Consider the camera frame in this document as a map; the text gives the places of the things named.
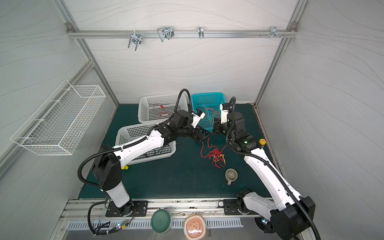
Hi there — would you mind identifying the right metal bracket clamp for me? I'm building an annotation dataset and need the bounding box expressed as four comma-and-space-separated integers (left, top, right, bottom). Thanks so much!
260, 27, 287, 39

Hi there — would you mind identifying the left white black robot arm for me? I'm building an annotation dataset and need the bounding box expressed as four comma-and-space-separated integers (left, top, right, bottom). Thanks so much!
78, 110, 208, 209

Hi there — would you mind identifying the pink lidded food container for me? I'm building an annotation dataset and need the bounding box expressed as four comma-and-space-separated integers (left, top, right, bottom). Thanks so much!
183, 214, 207, 240

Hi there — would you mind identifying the white plastic basket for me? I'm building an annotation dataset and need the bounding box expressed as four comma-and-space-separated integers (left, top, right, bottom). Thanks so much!
138, 94, 178, 124
114, 123, 176, 169

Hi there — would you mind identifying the red alligator clip lead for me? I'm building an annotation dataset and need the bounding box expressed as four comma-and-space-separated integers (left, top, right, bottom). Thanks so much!
153, 105, 172, 119

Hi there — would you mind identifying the small metal hook clamp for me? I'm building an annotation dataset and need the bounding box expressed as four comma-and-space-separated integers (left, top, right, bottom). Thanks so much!
198, 27, 204, 39

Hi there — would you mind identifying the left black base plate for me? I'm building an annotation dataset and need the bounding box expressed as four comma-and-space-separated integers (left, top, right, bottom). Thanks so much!
106, 200, 149, 218

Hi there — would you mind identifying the teal plastic basket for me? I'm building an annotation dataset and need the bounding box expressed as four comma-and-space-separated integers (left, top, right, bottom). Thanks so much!
191, 93, 226, 132

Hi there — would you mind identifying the aluminium cross rail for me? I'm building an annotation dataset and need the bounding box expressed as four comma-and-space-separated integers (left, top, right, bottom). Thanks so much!
67, 29, 299, 39

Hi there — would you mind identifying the loose wiring harness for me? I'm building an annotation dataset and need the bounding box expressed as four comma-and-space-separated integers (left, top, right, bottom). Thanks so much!
86, 200, 137, 236

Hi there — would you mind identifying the left metal u-bolt clamp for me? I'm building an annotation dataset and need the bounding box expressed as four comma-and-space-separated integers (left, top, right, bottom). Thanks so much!
128, 32, 142, 51

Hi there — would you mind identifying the red cable bundle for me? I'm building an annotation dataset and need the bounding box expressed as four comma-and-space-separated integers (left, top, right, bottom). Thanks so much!
200, 131, 228, 169

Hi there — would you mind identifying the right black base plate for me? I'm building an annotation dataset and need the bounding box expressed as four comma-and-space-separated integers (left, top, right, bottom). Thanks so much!
223, 199, 242, 216

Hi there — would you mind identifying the brown sauce bottle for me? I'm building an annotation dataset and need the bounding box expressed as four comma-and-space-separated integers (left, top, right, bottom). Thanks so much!
259, 139, 267, 148

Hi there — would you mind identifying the metal u-bolt clamp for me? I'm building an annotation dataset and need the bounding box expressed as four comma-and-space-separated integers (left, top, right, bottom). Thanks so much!
157, 26, 175, 42
128, 32, 142, 51

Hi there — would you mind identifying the beige ceramic mug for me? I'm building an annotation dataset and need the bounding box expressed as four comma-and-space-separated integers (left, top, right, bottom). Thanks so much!
225, 169, 238, 186

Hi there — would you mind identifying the black cable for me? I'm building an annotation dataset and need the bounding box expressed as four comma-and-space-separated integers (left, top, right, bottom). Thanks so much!
140, 143, 172, 158

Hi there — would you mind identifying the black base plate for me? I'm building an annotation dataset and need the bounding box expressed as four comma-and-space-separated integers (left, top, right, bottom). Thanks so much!
223, 199, 242, 216
106, 200, 149, 218

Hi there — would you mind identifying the white wire wall basket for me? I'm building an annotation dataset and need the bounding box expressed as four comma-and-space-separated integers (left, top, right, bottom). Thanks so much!
10, 80, 106, 156

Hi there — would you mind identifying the green round lid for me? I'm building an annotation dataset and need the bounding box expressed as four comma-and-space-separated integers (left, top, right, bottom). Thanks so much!
151, 209, 172, 233

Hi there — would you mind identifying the middle metal u-bolt clamp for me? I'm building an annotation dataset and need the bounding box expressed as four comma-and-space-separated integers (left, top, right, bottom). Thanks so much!
157, 26, 175, 42

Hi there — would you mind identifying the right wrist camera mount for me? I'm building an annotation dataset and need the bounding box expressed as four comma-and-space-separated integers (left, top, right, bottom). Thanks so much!
220, 103, 229, 124

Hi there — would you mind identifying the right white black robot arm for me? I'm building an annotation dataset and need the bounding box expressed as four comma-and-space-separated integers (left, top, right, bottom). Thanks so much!
214, 110, 321, 240

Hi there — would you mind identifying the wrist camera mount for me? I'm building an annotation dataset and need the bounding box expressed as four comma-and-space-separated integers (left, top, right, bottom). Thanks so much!
191, 109, 205, 128
220, 103, 229, 124

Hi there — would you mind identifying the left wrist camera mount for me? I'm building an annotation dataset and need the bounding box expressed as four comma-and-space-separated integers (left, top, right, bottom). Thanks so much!
191, 109, 205, 128

